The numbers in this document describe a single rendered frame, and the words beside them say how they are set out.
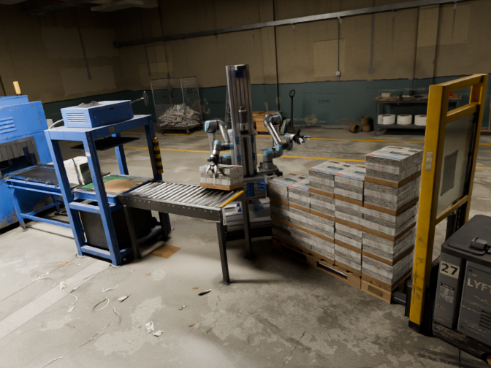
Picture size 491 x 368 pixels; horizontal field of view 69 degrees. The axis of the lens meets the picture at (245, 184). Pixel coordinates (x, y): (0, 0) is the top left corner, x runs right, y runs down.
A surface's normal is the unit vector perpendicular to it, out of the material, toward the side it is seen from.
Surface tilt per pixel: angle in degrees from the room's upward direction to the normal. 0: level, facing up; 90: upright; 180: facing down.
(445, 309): 90
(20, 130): 90
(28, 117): 90
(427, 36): 90
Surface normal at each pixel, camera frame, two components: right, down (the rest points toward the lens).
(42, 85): 0.88, 0.09
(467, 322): -0.76, 0.28
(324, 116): -0.48, 0.33
